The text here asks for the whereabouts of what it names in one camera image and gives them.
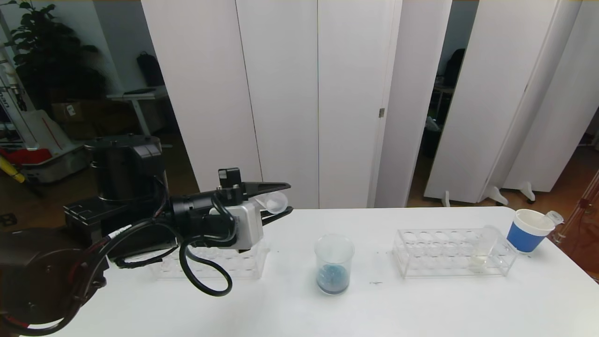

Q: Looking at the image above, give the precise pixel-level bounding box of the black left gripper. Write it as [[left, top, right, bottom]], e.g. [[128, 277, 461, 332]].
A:
[[171, 168, 294, 233]]

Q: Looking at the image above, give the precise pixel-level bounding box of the test tube with red liquid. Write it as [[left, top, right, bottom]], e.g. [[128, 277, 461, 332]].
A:
[[255, 191, 289, 215]]

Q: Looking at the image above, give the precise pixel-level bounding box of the test tube with yellowish liquid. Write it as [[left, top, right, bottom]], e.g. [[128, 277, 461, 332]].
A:
[[470, 225, 500, 272]]

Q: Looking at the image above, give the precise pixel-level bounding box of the clear acrylic test tube rack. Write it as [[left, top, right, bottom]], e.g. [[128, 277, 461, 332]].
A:
[[150, 229, 271, 280], [392, 228, 519, 278]]

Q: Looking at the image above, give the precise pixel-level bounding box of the clear glass beaker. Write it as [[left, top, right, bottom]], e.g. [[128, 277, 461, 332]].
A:
[[314, 234, 355, 296]]

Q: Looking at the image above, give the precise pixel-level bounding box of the white folding partition with hinge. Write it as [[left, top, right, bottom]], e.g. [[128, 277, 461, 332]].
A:
[[141, 0, 453, 210]]

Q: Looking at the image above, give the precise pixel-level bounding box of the white standing desk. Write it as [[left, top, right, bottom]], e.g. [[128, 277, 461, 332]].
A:
[[107, 87, 173, 137]]

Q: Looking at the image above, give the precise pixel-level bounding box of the black backpack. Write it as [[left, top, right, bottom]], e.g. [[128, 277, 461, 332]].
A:
[[137, 51, 166, 88]]

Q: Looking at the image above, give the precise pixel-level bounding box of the brown cardboard box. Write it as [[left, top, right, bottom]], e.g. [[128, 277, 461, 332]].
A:
[[51, 101, 96, 125]]

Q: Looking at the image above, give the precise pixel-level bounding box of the black chair behind partitions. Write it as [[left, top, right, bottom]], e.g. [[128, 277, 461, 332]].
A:
[[442, 49, 467, 88]]

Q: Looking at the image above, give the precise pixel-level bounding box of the white machine base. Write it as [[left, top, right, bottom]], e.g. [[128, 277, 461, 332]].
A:
[[0, 44, 90, 184]]

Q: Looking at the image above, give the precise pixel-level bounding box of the white folding partition with feet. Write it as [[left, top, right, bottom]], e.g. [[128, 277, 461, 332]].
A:
[[424, 0, 599, 207]]

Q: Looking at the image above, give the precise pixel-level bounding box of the red plastic part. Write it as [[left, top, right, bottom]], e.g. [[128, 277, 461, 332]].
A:
[[0, 148, 52, 166]]

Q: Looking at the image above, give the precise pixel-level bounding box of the blue and white paper cup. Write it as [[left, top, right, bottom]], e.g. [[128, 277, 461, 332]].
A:
[[506, 209, 555, 254]]

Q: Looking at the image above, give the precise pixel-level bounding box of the dark green potted plant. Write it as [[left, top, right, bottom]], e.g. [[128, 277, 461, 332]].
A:
[[0, 0, 107, 113]]

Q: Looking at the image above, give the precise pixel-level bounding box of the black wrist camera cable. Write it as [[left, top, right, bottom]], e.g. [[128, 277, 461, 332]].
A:
[[179, 194, 234, 297]]

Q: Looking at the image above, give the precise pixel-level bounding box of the yellow handled tool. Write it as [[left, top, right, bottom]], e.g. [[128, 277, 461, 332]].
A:
[[0, 155, 25, 184]]

